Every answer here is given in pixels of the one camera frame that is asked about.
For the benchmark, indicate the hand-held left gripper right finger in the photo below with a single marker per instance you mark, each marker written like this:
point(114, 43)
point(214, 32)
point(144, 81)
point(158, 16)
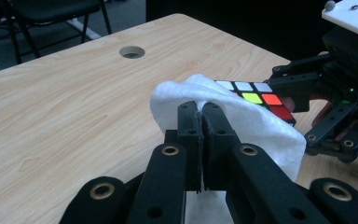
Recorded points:
point(217, 146)

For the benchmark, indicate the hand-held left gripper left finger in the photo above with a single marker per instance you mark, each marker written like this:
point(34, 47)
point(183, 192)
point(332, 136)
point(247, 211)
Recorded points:
point(192, 146)

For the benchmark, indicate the white wet wipe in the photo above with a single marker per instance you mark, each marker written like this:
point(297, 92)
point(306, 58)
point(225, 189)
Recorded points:
point(254, 127)

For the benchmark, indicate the multicoloured puzzle cube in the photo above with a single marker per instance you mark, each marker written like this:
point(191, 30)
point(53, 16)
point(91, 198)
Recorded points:
point(261, 98)

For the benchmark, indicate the black folding chair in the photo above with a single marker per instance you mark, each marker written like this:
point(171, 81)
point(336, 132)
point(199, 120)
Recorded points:
point(52, 11)

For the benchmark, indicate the white desk frame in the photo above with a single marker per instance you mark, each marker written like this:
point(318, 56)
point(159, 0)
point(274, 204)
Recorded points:
point(84, 28)

